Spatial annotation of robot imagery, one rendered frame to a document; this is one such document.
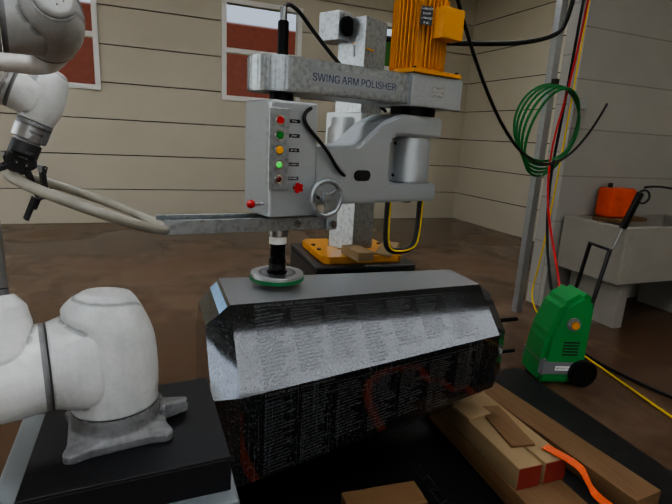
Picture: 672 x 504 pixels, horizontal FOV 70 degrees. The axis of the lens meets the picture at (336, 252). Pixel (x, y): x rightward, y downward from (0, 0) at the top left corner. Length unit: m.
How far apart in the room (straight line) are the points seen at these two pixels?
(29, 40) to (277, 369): 1.17
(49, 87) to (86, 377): 0.89
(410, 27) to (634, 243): 2.82
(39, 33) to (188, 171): 6.90
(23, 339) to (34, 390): 0.08
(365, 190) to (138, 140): 6.07
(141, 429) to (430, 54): 1.79
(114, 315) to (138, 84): 7.03
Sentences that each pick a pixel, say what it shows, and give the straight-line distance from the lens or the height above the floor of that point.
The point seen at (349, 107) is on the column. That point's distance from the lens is 2.79.
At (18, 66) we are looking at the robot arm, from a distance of 1.35.
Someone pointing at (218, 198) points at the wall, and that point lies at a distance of 7.98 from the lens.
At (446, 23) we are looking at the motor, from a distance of 2.20.
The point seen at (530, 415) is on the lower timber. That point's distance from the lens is 2.79.
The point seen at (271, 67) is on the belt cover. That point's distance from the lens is 1.79.
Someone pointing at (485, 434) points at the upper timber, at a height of 0.21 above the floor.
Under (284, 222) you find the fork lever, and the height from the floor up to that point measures 1.10.
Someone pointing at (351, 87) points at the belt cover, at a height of 1.61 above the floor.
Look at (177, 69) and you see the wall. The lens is 7.88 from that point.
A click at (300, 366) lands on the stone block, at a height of 0.64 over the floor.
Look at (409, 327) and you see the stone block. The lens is 1.96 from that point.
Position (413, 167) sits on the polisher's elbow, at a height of 1.31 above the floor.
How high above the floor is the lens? 1.43
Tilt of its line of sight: 13 degrees down
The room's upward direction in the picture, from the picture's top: 3 degrees clockwise
